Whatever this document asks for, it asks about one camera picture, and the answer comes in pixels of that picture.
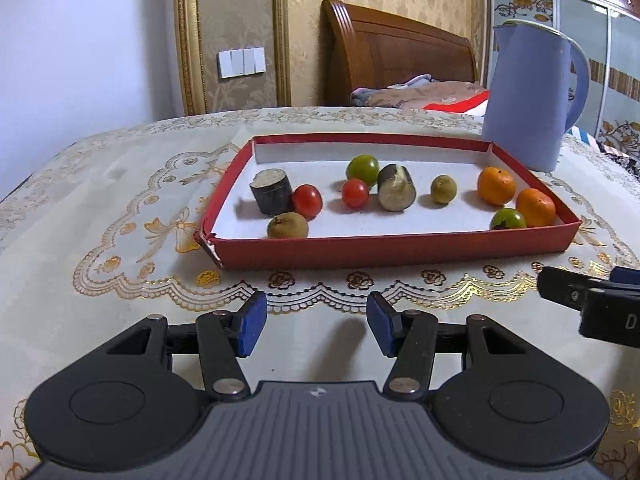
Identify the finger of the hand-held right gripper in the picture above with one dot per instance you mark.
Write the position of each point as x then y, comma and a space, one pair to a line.
625, 276
560, 285

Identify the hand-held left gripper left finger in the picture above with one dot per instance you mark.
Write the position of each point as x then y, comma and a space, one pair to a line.
252, 325

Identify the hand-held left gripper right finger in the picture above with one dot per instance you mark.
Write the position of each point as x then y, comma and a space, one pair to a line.
381, 325

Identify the red cardboard box tray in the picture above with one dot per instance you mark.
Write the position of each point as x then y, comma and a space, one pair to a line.
375, 252

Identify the green tomato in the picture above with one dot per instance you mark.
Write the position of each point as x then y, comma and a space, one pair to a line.
507, 219

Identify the small brown round fruit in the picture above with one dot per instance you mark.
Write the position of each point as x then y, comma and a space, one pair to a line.
287, 226
443, 189

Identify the orange mandarin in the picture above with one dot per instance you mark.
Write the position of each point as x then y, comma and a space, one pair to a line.
496, 186
536, 207

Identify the dark purple sugarcane piece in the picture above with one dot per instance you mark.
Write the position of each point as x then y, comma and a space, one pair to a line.
272, 200

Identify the red cherry tomato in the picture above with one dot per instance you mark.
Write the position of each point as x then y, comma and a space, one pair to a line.
355, 193
306, 201

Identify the white-marked purple sugarcane piece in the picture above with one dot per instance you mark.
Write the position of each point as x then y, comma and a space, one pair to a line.
396, 189

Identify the small green round fruit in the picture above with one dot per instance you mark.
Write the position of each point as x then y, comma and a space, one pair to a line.
362, 169

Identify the striped colourful quilt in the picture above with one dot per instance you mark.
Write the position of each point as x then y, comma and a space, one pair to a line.
587, 137

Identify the light blue electric kettle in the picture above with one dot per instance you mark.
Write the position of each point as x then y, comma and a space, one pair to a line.
525, 110

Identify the red and white cloth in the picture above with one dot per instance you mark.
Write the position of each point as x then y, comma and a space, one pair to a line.
460, 104

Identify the pink brown blanket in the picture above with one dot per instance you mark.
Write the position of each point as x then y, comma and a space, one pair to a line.
400, 94

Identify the brown wooden headboard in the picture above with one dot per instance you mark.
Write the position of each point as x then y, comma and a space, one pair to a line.
400, 45

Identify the floral glass wardrobe door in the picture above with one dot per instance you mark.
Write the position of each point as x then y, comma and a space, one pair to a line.
530, 5

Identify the white wall light switch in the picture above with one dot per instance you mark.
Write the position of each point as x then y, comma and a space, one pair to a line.
241, 62

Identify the gold wall panel frame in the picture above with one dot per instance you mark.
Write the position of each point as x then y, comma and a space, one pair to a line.
189, 35

